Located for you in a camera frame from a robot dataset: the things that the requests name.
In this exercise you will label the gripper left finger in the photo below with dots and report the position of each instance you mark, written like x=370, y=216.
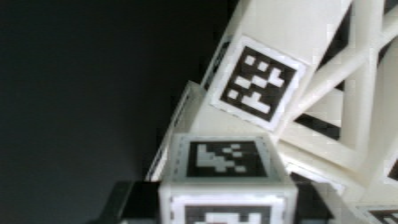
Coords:
x=132, y=206

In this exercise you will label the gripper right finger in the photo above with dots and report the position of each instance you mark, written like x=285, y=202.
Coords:
x=321, y=206

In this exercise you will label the small white tagged cube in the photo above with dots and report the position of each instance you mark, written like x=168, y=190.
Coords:
x=226, y=186

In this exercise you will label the white chair back part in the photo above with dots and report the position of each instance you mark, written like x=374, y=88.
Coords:
x=301, y=87

